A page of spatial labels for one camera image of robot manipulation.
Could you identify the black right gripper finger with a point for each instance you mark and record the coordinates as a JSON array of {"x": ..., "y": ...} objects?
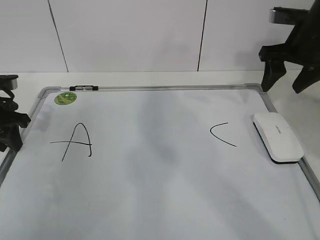
[
  {"x": 307, "y": 77},
  {"x": 273, "y": 71}
]

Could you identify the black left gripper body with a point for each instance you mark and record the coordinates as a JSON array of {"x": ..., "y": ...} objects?
[{"x": 9, "y": 117}]

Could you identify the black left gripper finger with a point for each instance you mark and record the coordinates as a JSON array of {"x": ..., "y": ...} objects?
[{"x": 12, "y": 138}]

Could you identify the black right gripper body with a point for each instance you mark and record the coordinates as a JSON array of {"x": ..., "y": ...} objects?
[{"x": 302, "y": 47}]

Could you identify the white board eraser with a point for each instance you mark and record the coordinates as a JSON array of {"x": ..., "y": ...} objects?
[{"x": 278, "y": 137}]

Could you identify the round green magnet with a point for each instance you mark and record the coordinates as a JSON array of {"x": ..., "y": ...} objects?
[{"x": 65, "y": 98}]

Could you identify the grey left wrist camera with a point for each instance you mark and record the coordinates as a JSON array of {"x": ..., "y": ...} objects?
[{"x": 9, "y": 81}]

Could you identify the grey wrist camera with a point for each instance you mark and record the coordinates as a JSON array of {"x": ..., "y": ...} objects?
[
  {"x": 9, "y": 81},
  {"x": 287, "y": 16}
]

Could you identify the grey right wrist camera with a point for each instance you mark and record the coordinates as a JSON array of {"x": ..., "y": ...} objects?
[{"x": 287, "y": 16}]

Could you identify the white board with grey frame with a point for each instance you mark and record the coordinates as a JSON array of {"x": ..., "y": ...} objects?
[{"x": 153, "y": 163}]

